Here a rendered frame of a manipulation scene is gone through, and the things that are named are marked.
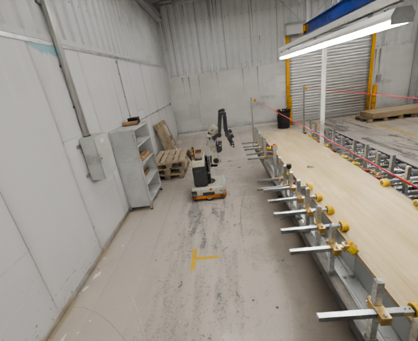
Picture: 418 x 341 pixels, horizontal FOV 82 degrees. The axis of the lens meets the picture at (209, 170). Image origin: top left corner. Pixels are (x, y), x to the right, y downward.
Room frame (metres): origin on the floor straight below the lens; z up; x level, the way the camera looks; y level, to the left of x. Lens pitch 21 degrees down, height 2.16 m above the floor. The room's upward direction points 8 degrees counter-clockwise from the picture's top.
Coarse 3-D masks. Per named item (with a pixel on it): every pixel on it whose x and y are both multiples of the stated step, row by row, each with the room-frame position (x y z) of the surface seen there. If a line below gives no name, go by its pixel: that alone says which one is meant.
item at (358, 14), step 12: (384, 0) 1.53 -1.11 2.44; (396, 0) 1.43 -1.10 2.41; (360, 12) 1.77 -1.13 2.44; (372, 12) 1.75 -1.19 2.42; (336, 24) 2.10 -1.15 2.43; (312, 36) 2.58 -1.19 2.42; (288, 48) 3.51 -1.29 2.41; (324, 48) 3.85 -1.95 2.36; (324, 60) 3.85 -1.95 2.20; (324, 72) 3.85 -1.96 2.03; (324, 84) 3.85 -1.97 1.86; (324, 96) 3.85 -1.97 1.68; (324, 108) 3.85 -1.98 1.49; (324, 120) 3.85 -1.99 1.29
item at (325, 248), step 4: (340, 244) 1.35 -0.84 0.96; (296, 248) 1.37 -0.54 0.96; (300, 248) 1.37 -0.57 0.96; (304, 248) 1.36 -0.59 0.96; (308, 248) 1.35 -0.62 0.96; (312, 248) 1.35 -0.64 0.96; (316, 248) 1.34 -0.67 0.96; (320, 248) 1.34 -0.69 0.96; (324, 248) 1.33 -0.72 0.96; (328, 248) 1.33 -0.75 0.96; (292, 252) 1.35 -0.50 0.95; (296, 252) 1.35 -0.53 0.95; (300, 252) 1.34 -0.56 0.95; (304, 252) 1.34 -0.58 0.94; (308, 252) 1.34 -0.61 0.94; (312, 252) 1.34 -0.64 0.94; (316, 252) 1.34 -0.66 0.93
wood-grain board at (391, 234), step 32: (288, 160) 3.29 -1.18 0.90; (320, 160) 3.11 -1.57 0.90; (320, 192) 2.23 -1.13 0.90; (352, 192) 2.13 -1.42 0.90; (384, 192) 2.04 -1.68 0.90; (352, 224) 1.63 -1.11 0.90; (384, 224) 1.57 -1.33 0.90; (416, 224) 1.52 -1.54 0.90; (384, 256) 1.24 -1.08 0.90; (416, 256) 1.21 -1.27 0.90; (384, 288) 1.02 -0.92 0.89; (416, 288) 0.98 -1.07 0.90
